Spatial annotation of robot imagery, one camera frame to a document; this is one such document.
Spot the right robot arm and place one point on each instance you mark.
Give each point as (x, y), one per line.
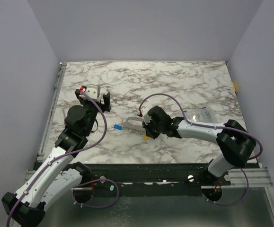
(235, 143)

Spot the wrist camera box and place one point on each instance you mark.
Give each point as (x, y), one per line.
(93, 91)
(146, 118)

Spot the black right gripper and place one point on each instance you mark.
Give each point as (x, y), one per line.
(148, 127)

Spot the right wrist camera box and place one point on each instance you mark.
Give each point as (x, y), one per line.
(146, 118)

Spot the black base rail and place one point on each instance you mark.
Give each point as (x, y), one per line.
(142, 180)

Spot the aluminium frame rail left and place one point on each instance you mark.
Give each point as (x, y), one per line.
(57, 88)

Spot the aluminium frame rail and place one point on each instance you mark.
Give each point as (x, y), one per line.
(257, 178)
(57, 88)

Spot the aluminium frame rail front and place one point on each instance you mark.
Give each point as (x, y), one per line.
(257, 178)

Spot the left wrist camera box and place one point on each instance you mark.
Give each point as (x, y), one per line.
(93, 91)

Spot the clear plastic parts box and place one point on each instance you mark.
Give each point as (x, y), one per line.
(204, 114)

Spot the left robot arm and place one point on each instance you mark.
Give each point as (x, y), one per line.
(28, 205)

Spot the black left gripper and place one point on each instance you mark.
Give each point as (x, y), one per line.
(106, 107)

